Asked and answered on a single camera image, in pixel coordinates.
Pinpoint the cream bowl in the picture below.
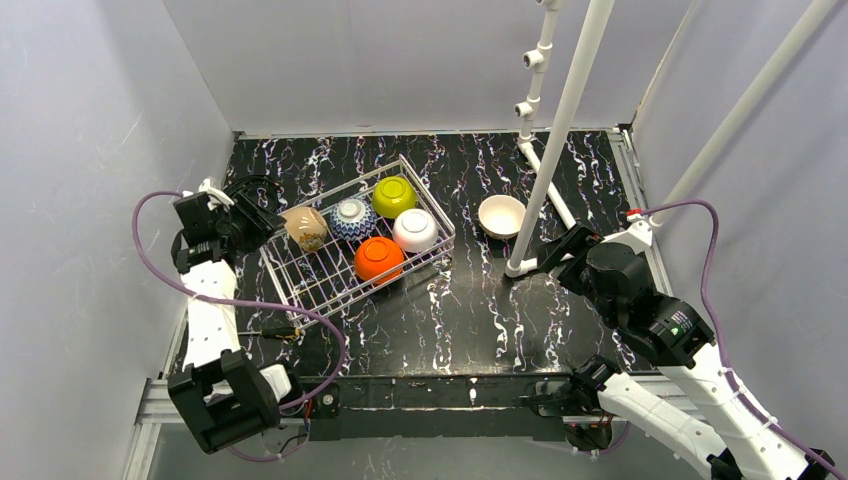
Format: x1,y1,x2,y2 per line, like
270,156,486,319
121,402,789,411
478,195,526,240
354,236,406,285
281,206,329,253

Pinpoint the red patterned bowl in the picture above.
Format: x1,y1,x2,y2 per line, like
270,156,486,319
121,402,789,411
329,198,377,242

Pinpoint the yellow-green bowl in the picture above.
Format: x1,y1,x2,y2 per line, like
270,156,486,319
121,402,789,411
372,176,417,219

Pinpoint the white bowl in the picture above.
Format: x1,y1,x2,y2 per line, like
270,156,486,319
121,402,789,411
392,208,438,254

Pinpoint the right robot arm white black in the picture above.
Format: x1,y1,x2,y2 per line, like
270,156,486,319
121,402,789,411
523,226,835,479

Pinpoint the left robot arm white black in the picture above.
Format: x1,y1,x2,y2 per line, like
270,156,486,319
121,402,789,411
167,186,295,454

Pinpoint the yellow black screwdriver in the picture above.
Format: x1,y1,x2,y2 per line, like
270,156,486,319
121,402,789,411
237,326,304,341

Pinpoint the coiled black cable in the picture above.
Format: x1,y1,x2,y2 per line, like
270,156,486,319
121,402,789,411
225,174,282,220

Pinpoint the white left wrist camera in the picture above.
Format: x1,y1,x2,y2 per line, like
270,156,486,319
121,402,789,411
198,177,235,211

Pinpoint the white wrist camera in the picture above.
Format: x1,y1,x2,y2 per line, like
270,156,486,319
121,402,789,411
198,177,235,211
604,209,654,254

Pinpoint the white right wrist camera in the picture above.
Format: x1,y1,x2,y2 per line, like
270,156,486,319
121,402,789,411
604,209,654,254

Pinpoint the white wire dish rack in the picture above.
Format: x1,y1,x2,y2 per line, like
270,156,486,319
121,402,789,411
260,157,455,328

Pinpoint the white PVC pipe frame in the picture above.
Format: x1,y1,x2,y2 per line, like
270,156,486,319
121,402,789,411
504,0,839,280

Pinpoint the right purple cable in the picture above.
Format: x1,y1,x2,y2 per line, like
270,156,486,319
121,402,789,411
629,199,836,480

